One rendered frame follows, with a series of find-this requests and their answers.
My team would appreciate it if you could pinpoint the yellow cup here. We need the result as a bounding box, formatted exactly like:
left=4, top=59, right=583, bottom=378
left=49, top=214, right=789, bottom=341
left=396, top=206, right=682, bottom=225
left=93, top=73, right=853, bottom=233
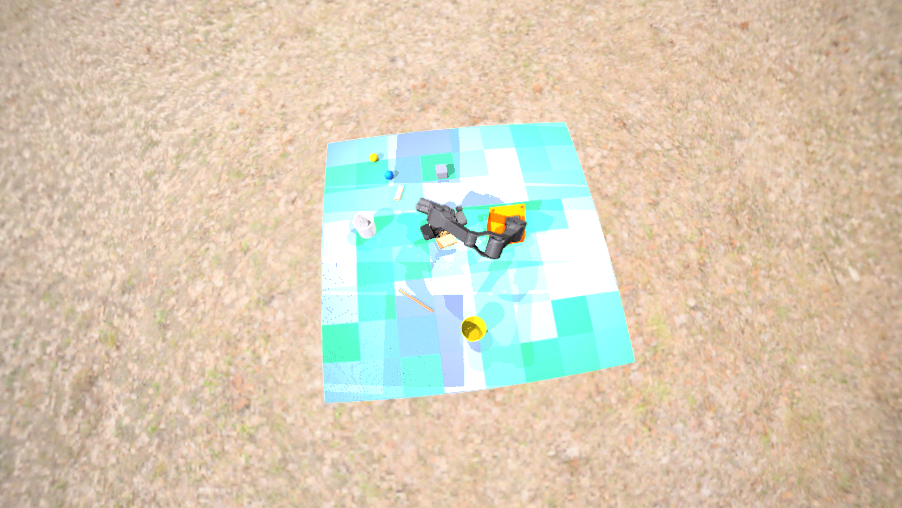
left=461, top=316, right=486, bottom=341

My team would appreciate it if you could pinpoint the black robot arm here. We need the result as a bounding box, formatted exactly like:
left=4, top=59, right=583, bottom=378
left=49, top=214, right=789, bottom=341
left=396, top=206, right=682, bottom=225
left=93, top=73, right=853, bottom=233
left=415, top=198, right=528, bottom=260

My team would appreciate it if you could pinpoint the white cup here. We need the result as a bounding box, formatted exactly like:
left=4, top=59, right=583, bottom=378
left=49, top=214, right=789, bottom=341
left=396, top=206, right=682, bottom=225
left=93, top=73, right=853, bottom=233
left=353, top=211, right=376, bottom=238

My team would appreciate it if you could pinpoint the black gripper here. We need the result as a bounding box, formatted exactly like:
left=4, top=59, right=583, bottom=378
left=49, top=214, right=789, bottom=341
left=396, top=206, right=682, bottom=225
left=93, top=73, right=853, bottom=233
left=420, top=210, right=468, bottom=241

